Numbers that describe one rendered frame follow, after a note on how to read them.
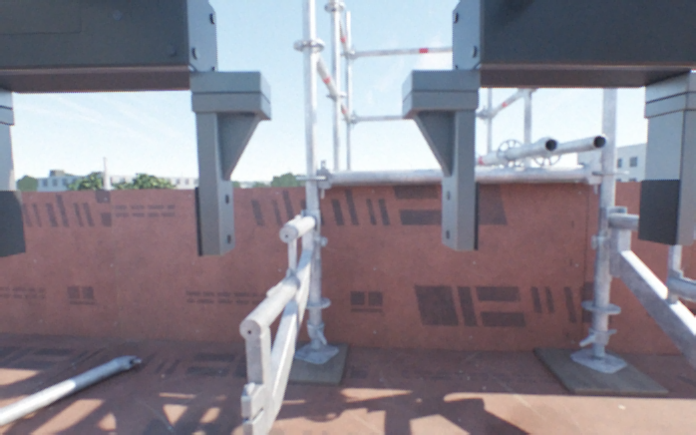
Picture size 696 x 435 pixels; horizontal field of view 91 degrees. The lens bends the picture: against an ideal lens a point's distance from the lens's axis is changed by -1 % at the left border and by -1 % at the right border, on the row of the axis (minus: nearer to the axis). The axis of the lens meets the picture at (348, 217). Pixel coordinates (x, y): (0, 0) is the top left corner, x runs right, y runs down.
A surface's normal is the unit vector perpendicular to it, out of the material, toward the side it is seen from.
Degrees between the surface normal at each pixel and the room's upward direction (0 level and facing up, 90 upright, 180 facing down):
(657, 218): 90
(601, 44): 90
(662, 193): 90
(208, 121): 90
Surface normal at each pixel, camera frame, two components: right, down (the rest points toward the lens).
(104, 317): -0.11, 0.09
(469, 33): -1.00, 0.02
